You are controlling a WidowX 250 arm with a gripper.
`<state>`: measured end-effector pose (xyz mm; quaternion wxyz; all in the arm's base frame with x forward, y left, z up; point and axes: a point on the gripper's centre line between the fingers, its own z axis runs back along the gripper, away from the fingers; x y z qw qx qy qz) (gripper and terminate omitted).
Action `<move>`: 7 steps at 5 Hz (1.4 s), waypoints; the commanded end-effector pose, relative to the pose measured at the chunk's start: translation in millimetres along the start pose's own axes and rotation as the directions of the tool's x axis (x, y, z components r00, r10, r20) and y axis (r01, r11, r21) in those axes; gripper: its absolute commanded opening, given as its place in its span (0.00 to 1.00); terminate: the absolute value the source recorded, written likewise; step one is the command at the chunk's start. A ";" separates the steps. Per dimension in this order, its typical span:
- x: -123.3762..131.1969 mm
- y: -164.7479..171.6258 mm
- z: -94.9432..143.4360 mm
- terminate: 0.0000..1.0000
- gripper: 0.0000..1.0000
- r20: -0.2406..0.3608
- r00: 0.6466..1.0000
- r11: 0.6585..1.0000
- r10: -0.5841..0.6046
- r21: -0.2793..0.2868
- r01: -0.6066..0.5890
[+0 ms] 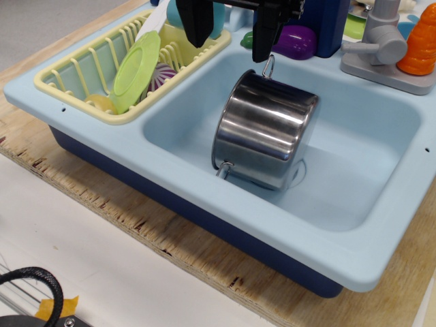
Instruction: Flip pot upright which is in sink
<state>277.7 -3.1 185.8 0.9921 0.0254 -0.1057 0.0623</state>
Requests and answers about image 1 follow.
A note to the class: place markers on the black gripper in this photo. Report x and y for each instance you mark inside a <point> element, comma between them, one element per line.
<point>270,16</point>

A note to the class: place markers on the stainless steel pot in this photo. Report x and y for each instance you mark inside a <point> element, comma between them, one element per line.
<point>264,129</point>

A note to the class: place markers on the light blue toy sink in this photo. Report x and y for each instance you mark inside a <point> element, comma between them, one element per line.
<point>368,164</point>

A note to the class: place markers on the teal plastic cup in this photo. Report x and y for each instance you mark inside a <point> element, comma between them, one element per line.
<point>174,18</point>

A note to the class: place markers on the purple toy eggplant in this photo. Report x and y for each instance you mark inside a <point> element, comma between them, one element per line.
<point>296,42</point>

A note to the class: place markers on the white plastic plate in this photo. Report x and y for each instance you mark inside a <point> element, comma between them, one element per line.
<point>155,21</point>

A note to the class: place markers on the purple white striped ball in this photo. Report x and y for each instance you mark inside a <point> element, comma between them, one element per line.
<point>161,73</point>

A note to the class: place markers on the dark blue water tank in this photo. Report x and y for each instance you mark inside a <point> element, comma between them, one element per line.
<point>327,19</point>

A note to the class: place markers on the green plastic plate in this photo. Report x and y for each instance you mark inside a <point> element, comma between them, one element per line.
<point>135,72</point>

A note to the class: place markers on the yellow dish rack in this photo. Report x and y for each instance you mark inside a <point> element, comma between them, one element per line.
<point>92,68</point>

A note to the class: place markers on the green toy plate behind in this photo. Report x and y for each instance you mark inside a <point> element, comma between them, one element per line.
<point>354,27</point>

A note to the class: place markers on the grey toy faucet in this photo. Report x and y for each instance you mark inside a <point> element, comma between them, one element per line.
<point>382,46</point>

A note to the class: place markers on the yellow round toy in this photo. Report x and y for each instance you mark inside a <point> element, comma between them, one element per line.
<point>101,103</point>

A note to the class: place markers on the blue toy item right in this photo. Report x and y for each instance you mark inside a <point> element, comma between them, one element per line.
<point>405,27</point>

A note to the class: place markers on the orange toy carrot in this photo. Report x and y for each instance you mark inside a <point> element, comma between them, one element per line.
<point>420,57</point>

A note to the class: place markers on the plywood board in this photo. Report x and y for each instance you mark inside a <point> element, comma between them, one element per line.
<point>133,262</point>

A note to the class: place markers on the black device base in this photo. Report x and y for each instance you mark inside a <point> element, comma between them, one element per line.
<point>28,321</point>

